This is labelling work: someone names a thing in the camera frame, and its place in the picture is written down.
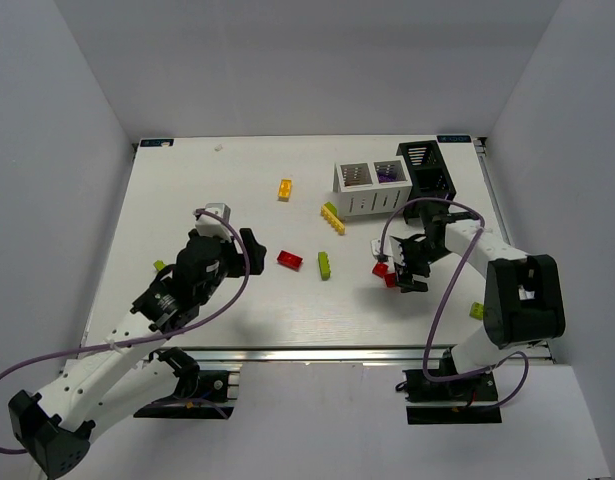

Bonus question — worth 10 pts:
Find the blue label right corner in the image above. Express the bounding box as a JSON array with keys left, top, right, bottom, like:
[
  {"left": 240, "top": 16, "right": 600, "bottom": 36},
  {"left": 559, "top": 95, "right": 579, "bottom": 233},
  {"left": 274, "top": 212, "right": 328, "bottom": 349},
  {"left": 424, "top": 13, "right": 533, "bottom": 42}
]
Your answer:
[{"left": 436, "top": 134, "right": 472, "bottom": 144}]

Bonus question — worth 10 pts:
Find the red lego brick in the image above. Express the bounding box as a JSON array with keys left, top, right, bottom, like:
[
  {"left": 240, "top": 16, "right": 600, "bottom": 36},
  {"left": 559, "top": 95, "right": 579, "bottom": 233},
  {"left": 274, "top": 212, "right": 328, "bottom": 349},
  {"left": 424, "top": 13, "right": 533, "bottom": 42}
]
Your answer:
[
  {"left": 277, "top": 250, "right": 303, "bottom": 271},
  {"left": 384, "top": 272, "right": 397, "bottom": 288}
]

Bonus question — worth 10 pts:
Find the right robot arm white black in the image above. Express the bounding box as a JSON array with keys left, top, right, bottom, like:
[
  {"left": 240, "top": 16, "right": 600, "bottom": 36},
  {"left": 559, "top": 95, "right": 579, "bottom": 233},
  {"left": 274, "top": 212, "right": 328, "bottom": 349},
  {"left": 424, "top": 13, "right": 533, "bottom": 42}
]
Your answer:
[{"left": 375, "top": 197, "right": 566, "bottom": 383}]

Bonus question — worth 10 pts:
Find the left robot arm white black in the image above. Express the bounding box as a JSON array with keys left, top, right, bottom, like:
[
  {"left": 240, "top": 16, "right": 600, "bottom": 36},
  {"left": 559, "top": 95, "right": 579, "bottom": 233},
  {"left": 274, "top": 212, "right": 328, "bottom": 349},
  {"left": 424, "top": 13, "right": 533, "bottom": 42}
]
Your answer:
[{"left": 8, "top": 226, "right": 267, "bottom": 479}]

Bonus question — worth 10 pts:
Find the orange yellow lego brick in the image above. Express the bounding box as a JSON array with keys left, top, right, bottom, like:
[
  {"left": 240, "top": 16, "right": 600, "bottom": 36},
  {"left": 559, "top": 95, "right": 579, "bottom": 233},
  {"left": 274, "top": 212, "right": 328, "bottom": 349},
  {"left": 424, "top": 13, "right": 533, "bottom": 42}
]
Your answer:
[{"left": 277, "top": 178, "right": 293, "bottom": 202}]

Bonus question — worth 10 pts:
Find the small green lego right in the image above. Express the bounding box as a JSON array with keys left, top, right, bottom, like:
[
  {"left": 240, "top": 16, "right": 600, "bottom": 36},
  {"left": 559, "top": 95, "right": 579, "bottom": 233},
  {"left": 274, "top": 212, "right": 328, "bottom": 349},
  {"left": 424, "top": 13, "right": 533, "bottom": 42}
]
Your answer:
[{"left": 469, "top": 302, "right": 484, "bottom": 320}]

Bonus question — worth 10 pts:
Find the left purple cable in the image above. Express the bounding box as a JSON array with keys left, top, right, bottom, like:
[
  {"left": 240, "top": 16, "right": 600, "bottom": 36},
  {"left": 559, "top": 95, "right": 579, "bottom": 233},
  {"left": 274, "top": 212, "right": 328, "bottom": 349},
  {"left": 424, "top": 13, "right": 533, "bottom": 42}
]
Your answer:
[{"left": 0, "top": 209, "right": 252, "bottom": 456}]

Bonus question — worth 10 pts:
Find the purple lego brick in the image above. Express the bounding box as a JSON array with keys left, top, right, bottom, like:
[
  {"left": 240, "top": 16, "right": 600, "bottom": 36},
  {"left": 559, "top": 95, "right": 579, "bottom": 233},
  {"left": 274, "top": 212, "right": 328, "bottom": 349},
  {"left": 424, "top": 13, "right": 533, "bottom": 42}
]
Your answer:
[{"left": 377, "top": 173, "right": 397, "bottom": 183}]

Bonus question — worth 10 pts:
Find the blue label left corner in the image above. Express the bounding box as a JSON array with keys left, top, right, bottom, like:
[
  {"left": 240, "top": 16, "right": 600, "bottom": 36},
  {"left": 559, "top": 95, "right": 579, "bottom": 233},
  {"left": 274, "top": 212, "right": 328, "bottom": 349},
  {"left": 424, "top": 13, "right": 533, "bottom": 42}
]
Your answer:
[{"left": 139, "top": 138, "right": 174, "bottom": 148}]

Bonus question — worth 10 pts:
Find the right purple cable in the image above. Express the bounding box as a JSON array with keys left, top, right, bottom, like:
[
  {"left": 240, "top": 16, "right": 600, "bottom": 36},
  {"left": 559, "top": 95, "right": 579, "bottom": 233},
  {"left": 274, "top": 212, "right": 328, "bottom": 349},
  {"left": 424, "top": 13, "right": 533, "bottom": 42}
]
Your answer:
[{"left": 379, "top": 197, "right": 530, "bottom": 409}]

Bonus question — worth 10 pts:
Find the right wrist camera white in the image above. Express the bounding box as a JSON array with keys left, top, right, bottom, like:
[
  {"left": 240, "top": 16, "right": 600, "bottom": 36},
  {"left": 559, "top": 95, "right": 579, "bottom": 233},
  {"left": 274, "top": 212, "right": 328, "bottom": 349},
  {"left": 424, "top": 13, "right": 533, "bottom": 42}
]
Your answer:
[{"left": 370, "top": 236, "right": 403, "bottom": 265}]

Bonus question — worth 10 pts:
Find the blue label corner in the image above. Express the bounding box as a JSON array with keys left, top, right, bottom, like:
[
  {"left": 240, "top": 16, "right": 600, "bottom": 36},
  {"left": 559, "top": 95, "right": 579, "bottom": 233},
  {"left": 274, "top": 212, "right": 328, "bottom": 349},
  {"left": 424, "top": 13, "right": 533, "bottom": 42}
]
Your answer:
[
  {"left": 139, "top": 138, "right": 174, "bottom": 148},
  {"left": 436, "top": 134, "right": 472, "bottom": 144}
]

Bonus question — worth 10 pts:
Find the black double bin container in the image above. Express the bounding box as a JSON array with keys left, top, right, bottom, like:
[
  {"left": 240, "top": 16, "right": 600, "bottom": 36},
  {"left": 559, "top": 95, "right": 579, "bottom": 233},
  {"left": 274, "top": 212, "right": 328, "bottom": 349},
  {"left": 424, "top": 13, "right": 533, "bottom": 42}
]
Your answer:
[{"left": 397, "top": 140, "right": 456, "bottom": 201}]

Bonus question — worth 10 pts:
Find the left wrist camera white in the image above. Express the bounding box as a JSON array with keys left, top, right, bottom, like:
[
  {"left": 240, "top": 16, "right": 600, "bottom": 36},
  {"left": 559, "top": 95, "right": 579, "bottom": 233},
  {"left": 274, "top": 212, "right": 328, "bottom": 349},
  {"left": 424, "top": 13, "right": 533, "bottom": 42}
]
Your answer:
[{"left": 194, "top": 203, "right": 231, "bottom": 240}]

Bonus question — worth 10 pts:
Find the green lego by white bin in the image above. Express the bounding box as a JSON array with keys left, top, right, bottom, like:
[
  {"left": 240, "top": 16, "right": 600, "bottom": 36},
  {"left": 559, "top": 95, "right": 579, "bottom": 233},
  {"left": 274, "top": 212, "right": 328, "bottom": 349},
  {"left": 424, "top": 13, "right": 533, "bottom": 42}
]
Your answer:
[{"left": 324, "top": 202, "right": 338, "bottom": 216}]

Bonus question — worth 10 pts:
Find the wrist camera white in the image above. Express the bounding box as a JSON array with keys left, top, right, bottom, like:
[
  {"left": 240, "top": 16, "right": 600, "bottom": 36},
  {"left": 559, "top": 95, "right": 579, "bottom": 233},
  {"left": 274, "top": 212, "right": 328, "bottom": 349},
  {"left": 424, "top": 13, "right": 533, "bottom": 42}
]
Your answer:
[
  {"left": 370, "top": 236, "right": 403, "bottom": 265},
  {"left": 194, "top": 203, "right": 231, "bottom": 240}
]

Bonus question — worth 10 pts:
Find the purple cable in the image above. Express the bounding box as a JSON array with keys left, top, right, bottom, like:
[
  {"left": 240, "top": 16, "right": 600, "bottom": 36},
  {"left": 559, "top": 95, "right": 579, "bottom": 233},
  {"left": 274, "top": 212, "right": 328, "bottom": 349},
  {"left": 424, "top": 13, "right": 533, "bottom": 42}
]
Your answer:
[
  {"left": 379, "top": 197, "right": 530, "bottom": 409},
  {"left": 0, "top": 209, "right": 252, "bottom": 456}
]

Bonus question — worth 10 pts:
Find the small red square lego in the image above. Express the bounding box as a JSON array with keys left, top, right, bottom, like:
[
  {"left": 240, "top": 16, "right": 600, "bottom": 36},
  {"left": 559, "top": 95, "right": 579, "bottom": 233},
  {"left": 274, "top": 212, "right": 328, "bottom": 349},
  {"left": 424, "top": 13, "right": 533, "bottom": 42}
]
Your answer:
[{"left": 372, "top": 262, "right": 389, "bottom": 278}]

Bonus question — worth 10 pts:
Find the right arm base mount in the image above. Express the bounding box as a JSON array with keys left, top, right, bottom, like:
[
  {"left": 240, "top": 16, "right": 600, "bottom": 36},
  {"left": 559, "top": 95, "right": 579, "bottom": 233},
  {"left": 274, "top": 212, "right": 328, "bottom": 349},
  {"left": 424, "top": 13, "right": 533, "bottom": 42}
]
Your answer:
[{"left": 394, "top": 369, "right": 502, "bottom": 425}]

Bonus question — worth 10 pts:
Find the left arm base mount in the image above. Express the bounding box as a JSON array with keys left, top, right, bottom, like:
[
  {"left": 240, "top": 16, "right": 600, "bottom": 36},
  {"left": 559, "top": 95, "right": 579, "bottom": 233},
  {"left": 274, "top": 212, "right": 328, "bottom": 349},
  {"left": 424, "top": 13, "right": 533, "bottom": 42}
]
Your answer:
[{"left": 133, "top": 347, "right": 238, "bottom": 420}]

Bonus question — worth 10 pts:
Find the white double bin container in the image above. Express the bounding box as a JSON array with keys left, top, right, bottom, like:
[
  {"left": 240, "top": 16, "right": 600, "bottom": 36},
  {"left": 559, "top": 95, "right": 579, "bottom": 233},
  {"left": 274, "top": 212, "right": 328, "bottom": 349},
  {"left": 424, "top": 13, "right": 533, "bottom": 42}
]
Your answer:
[{"left": 333, "top": 159, "right": 412, "bottom": 220}]

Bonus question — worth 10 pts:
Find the green long lego brick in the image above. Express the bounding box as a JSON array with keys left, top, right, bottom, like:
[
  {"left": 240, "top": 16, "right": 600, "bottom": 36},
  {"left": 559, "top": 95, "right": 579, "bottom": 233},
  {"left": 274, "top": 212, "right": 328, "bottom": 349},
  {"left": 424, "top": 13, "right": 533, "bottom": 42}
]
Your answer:
[{"left": 317, "top": 251, "right": 331, "bottom": 281}]

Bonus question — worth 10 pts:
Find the long yellow lego brick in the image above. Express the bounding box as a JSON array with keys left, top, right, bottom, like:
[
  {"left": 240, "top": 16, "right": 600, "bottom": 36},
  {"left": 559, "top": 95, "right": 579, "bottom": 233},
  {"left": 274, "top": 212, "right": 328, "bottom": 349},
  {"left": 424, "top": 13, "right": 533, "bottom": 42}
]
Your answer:
[{"left": 320, "top": 205, "right": 346, "bottom": 235}]

